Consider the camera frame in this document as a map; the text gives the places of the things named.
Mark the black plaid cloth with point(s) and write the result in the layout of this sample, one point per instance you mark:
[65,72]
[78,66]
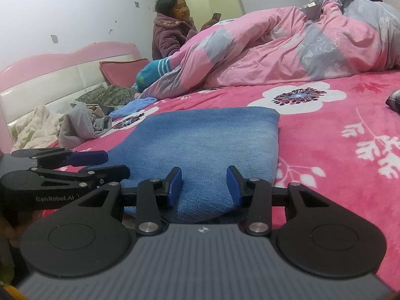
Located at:
[394,101]

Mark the grey garment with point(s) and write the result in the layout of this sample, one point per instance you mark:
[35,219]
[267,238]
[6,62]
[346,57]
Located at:
[81,125]

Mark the person's left forearm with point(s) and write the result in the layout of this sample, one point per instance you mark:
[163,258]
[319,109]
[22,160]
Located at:
[6,268]

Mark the pink white headboard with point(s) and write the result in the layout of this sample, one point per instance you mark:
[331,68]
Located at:
[47,81]

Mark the green leaf pillow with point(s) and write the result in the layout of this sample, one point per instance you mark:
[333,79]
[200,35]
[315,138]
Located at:
[109,95]

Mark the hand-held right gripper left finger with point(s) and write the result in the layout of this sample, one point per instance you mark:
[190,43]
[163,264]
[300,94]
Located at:
[176,187]

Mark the pink grey floral duvet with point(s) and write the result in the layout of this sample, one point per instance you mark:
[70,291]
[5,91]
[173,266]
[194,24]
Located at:
[281,47]

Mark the pink pillow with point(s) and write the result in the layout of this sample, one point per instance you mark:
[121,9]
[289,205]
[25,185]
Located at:
[122,72]

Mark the blue jeans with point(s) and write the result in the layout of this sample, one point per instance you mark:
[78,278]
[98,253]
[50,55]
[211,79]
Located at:
[203,140]

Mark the teal striped blanket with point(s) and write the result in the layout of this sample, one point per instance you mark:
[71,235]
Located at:
[150,73]

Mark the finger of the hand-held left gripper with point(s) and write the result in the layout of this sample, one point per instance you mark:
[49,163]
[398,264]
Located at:
[89,158]
[106,173]

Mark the cream blanket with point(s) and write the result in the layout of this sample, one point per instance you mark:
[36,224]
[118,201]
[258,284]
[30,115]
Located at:
[34,128]

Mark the person's left hand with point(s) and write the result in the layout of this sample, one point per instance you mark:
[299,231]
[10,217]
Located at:
[9,229]

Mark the pink floral bed sheet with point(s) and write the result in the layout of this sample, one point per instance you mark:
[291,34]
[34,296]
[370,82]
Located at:
[328,150]

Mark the beige bag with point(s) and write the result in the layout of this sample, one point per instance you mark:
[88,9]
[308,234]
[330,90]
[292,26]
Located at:
[95,110]

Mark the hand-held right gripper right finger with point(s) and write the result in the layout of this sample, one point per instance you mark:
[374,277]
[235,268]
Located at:
[233,187]

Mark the light blue cloth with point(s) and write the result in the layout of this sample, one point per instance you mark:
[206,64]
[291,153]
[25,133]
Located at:
[134,107]

